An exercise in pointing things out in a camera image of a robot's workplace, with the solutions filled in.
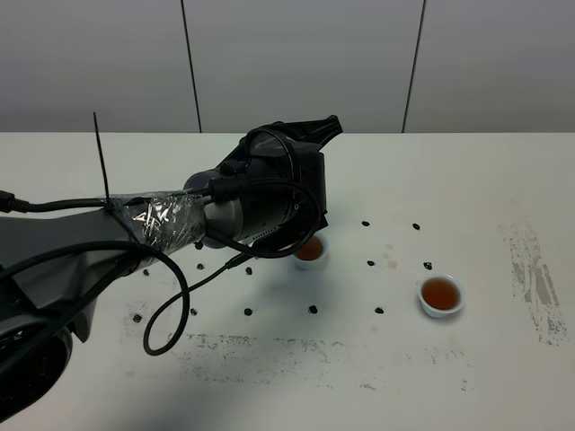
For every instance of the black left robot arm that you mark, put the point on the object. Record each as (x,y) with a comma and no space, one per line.
(266,200)

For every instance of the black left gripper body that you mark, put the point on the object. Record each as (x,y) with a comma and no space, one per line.
(318,132)

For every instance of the black cable tie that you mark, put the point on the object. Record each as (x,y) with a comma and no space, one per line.
(111,204)

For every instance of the pale blue teacup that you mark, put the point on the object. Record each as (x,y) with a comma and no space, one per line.
(441,296)
(313,255)

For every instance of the pale blue teacup centre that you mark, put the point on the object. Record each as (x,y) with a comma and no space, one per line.
(313,255)

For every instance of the pale blue teacup right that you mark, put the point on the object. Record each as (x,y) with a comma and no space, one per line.
(441,296)

